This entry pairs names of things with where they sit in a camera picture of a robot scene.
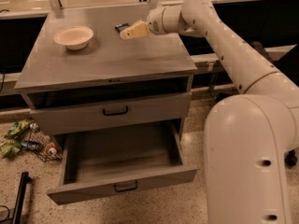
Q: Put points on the white paper bowl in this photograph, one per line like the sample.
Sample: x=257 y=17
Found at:
x=74 y=37

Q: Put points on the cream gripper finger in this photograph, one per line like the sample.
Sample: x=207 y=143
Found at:
x=136 y=30

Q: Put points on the red white bottle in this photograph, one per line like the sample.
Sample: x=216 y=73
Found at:
x=51 y=149

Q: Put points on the open grey lower drawer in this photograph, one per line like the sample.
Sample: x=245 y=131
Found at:
x=113 y=161

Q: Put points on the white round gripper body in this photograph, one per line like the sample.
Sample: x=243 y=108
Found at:
x=154 y=21

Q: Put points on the green chip bag upper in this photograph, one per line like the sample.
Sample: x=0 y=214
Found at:
x=18 y=128

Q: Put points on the blue soda can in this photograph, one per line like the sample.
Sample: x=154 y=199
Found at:
x=31 y=145

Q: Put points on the closed grey upper drawer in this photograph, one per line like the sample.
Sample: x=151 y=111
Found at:
x=87 y=117

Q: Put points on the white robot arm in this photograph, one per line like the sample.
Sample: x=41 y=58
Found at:
x=247 y=135

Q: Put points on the green chip bag lower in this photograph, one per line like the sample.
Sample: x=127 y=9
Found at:
x=9 y=149

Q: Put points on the black office chair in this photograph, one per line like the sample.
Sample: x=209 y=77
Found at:
x=291 y=159

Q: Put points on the green chip bag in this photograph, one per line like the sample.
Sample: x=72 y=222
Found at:
x=9 y=149
x=18 y=128

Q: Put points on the grey drawer cabinet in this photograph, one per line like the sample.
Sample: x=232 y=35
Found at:
x=108 y=68

